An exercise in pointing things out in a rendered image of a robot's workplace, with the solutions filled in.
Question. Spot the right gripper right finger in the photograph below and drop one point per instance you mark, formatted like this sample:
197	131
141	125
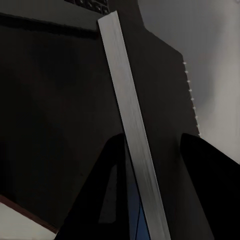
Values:
216	179

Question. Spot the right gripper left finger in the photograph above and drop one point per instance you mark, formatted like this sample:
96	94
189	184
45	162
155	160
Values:
82	220

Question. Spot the desk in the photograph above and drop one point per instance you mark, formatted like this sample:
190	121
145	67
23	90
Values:
57	112

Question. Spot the keyboard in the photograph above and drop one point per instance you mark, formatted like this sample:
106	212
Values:
78	14

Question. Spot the notebook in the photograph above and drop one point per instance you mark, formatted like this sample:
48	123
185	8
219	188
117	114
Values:
155	107

